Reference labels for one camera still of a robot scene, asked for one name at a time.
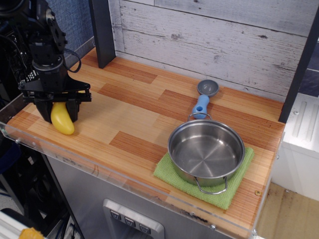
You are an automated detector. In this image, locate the dark grey right post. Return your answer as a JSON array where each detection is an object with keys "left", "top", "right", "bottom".
[{"left": 278, "top": 9, "right": 319, "bottom": 123}]

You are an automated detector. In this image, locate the yellow toy banana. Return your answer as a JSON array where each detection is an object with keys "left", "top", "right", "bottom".
[{"left": 51, "top": 99, "right": 80, "bottom": 135}]

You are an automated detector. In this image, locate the silver dispenser button panel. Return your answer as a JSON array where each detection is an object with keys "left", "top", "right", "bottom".
[{"left": 103, "top": 199, "right": 165, "bottom": 239}]

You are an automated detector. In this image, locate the dark grey left post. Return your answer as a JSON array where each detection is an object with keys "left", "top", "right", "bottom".
[{"left": 89, "top": 0, "right": 116, "bottom": 69}]

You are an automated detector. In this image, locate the blue grey toy scoop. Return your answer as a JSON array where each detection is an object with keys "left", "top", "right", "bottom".
[{"left": 192, "top": 80, "right": 219, "bottom": 120}]

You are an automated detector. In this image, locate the dark grey post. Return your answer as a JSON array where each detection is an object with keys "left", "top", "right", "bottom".
[
  {"left": 89, "top": 0, "right": 116, "bottom": 69},
  {"left": 278, "top": 9, "right": 319, "bottom": 123}
]

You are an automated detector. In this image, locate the green cloth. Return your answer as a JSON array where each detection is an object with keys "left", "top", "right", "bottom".
[{"left": 154, "top": 147, "right": 255, "bottom": 210}]

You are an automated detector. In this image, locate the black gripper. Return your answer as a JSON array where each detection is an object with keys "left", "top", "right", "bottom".
[{"left": 18, "top": 58, "right": 92, "bottom": 123}]

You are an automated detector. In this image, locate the stainless steel pot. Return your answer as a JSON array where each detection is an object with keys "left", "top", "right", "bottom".
[{"left": 167, "top": 116, "right": 245, "bottom": 195}]

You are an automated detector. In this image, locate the clear acrylic guard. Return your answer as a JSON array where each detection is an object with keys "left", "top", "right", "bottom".
[{"left": 0, "top": 37, "right": 286, "bottom": 239}]

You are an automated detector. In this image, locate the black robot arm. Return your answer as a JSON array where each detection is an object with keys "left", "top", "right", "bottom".
[{"left": 0, "top": 0, "right": 92, "bottom": 122}]

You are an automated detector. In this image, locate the white ridged side counter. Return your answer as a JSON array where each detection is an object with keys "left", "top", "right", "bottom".
[{"left": 272, "top": 93, "right": 319, "bottom": 200}]

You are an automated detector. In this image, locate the yellow black object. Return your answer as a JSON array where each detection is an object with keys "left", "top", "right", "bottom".
[{"left": 18, "top": 228, "right": 45, "bottom": 239}]

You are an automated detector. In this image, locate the silver toy fridge cabinet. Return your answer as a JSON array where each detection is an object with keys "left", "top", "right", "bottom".
[{"left": 48, "top": 157, "right": 229, "bottom": 239}]

